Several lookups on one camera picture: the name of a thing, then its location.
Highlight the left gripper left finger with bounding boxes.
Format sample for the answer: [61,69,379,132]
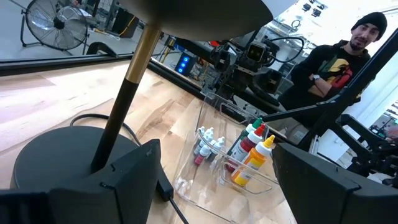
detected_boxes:
[0,139,162,224]

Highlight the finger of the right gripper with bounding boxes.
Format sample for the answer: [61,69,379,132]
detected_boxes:
[255,68,282,93]
[212,45,233,75]

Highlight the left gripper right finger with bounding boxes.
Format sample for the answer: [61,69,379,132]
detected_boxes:
[272,142,398,224]

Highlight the green food coloring bottle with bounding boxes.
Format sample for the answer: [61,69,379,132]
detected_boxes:
[226,117,264,156]

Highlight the yellow food coloring bottle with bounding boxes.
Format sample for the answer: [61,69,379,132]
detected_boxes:
[230,134,276,187]

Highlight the small red food coloring bottle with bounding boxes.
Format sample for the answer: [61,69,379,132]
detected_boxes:
[193,145,212,166]

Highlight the dark side desk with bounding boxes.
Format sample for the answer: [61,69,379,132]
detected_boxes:
[172,36,218,72]

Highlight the black power box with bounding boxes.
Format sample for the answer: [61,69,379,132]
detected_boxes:
[174,52,196,75]

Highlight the white globe table lamp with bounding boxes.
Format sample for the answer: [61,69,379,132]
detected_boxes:
[12,0,299,192]

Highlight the black background equipment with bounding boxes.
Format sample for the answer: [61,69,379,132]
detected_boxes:
[335,113,398,189]

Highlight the clear plastic bin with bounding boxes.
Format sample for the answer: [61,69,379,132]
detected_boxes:
[172,91,293,224]

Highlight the black equipment case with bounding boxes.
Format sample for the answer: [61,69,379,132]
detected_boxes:
[111,7,141,38]

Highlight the person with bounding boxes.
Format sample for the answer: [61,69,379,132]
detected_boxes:
[278,11,389,113]

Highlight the black floor fan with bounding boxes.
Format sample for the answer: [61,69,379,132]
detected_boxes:
[20,0,90,57]

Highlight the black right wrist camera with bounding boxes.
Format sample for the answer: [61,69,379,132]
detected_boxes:
[246,42,269,62]

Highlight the yellow floor cable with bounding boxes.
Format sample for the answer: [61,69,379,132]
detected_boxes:
[158,37,174,63]

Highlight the black lamp power cable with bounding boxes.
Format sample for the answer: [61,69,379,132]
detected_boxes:
[70,113,190,224]

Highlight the black frame clamp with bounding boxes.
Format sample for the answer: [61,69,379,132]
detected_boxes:
[86,42,118,58]

